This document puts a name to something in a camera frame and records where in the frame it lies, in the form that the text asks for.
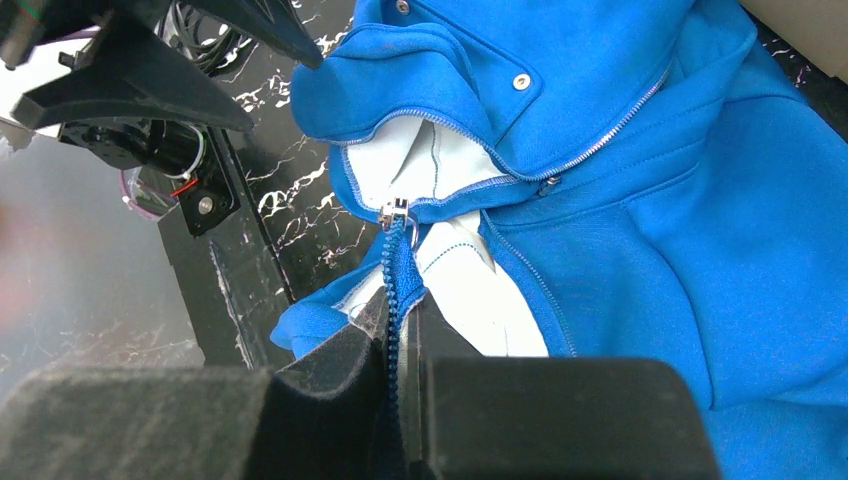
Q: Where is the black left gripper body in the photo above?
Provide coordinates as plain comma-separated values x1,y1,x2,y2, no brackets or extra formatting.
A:
1,0,126,70

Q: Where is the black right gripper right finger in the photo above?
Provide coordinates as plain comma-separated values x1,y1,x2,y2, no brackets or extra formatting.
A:
404,297,721,479

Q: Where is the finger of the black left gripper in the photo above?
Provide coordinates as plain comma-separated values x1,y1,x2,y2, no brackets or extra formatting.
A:
11,13,253,131
185,0,323,69

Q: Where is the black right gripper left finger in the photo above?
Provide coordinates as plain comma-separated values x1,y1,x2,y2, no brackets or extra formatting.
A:
1,291,387,479

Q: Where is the blue zip jacket white lining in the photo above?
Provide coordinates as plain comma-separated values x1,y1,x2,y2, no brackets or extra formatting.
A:
270,1,847,479

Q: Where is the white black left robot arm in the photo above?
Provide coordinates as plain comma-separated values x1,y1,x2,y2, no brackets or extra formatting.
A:
1,1,253,236

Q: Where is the tan plastic toolbox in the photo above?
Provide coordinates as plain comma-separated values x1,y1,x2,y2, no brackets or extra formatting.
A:
740,0,847,83

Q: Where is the black cable bundle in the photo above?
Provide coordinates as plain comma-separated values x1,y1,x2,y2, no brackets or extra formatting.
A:
155,0,260,77

